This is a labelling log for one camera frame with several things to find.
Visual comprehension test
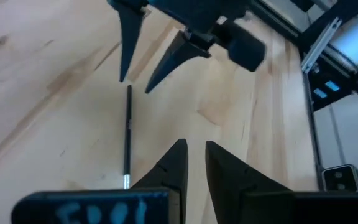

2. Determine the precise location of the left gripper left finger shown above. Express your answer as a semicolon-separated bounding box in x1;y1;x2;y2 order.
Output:
131;139;188;224

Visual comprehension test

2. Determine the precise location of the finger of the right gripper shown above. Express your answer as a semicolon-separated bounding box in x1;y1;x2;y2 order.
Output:
116;4;144;82
144;30;211;93

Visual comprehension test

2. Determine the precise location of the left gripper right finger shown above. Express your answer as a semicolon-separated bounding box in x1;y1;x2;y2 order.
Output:
205;141;291;224

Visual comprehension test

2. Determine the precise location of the long black makeup brush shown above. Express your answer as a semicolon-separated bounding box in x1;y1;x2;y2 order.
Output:
122;84;134;190

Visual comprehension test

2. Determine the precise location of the silver aluminium bar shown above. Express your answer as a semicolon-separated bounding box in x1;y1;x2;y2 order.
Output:
301;17;343;74

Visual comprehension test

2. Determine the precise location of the black box with blue lights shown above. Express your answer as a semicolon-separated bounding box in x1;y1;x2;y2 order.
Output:
306;52;358;111

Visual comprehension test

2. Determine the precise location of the black metal table frame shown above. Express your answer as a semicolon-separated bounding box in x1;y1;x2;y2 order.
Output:
250;0;323;187

